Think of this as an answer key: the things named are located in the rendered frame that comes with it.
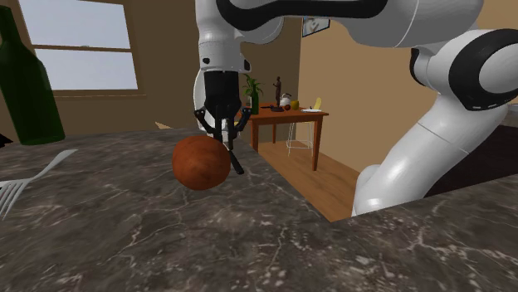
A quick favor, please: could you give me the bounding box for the silver fork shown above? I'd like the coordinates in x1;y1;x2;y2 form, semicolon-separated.
0;148;79;221

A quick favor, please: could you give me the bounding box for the wooden side table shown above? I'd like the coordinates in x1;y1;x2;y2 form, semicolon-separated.
242;73;330;172

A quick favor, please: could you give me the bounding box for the white wire stool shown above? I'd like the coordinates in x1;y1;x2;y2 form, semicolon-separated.
285;121;315;158

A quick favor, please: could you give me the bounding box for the brown round ball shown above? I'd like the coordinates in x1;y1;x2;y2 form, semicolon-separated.
171;134;232;192

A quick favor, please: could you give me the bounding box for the wall picture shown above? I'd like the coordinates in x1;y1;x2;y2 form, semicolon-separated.
301;16;331;39

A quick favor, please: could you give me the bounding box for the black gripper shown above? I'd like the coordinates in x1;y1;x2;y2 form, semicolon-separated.
193;71;252;176

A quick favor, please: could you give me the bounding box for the window with wooden frame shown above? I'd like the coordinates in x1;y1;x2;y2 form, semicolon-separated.
15;0;148;100

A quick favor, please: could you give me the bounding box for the dark green glass bottle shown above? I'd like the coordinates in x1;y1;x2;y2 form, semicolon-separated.
0;4;66;146

